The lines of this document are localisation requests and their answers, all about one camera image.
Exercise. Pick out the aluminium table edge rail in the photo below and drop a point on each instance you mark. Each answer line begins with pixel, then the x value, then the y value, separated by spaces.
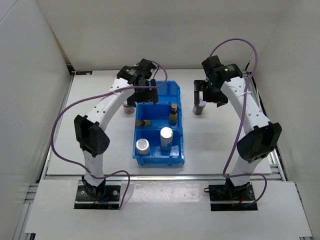
pixel 274 176

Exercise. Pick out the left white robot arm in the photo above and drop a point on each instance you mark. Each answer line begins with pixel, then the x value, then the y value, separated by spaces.
pixel 132 84

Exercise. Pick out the far blue storage bin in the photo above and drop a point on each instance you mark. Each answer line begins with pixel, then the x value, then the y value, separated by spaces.
pixel 169 93

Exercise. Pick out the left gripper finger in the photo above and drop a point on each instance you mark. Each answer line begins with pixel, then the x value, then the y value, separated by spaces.
pixel 131 101
pixel 153 93

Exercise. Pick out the silver-lid bead jar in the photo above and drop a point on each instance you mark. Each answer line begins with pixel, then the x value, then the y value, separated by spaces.
pixel 142 146
pixel 166 138

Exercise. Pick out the blue storage bin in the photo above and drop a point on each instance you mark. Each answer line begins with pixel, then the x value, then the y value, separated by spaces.
pixel 156 155
pixel 159 115
pixel 169 93

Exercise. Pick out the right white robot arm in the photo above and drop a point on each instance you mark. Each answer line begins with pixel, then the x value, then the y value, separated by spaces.
pixel 225 84

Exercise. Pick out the yellow-label sauce bottle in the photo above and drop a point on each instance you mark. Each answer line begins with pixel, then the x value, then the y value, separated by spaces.
pixel 143 122
pixel 173 114

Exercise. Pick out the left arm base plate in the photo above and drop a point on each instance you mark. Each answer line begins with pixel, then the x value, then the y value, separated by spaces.
pixel 110 199

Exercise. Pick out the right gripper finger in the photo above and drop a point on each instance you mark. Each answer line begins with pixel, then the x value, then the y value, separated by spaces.
pixel 221 103
pixel 199 91

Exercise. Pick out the middle blue storage bin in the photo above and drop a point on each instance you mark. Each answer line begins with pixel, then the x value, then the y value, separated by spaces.
pixel 159 115

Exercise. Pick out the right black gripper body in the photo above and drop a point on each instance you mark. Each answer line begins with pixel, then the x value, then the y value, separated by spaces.
pixel 212 94

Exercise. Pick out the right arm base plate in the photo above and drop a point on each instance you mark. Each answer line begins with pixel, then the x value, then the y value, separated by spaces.
pixel 223 200

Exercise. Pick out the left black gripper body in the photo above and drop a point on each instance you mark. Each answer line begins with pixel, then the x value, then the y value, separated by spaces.
pixel 144 95

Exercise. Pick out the near blue storage bin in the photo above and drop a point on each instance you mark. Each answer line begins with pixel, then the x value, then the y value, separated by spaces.
pixel 156 155

